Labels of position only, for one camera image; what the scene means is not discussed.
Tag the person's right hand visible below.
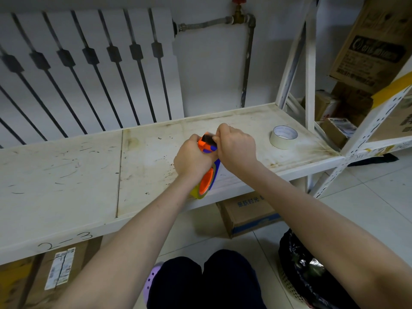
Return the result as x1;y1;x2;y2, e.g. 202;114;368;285
212;123;258;177

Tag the person's left hand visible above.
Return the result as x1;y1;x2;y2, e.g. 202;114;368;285
173;134;219;185

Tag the orange blue tape dispenser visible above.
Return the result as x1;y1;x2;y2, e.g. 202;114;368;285
190;132;222;200

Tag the yellow tape roll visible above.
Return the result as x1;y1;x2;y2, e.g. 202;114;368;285
190;162;217;200

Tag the white tape roll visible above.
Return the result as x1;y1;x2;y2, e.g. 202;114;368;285
270;125;299;150

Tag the person's right forearm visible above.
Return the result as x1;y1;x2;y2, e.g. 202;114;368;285
244;161;412;309

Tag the person's left forearm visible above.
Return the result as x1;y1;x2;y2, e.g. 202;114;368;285
53;173;199;309

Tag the person's left leg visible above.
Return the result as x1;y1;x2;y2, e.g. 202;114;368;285
146;256;203;309

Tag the person's leg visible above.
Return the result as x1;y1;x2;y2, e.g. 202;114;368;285
146;256;203;309
203;250;268;309

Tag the person's right leg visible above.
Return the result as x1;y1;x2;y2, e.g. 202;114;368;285
203;250;268;309

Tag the blue striped cardboard box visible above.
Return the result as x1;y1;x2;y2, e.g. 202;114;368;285
216;191;284;239

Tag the grey metal pipe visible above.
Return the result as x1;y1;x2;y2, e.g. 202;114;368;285
173;14;257;108

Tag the small brown cardboard box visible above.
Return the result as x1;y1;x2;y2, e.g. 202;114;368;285
301;90;341;122

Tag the small labelled cardboard parcel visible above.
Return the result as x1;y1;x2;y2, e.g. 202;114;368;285
320;117;358;148

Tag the dark brown cardboard box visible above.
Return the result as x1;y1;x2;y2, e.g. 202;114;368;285
331;82;374;126

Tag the purple clog shoe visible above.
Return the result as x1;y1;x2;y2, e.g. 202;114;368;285
143;263;163;303

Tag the black bin bag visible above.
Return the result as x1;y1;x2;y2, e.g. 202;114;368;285
278;228;361;309

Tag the white radiator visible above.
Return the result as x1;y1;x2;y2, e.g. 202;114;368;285
0;8;185;148

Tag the white perforated shelf rack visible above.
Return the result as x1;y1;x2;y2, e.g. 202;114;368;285
310;54;412;199

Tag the white metal shelf rack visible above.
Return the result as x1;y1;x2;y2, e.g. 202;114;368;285
0;0;345;266

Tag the black flat mat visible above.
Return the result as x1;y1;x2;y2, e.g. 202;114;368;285
347;153;400;167

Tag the beige mesh waste basket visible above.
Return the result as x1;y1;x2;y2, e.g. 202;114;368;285
278;264;306;303

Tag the white labelled long cardboard box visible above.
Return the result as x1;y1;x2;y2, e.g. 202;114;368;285
24;236;103;309

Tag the long printed brown cardboard box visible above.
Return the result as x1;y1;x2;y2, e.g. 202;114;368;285
368;93;412;144

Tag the yellow taped cardboard box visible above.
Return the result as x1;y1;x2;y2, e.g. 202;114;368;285
0;257;36;309

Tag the brass valve red handle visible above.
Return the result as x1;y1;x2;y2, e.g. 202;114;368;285
231;0;248;24

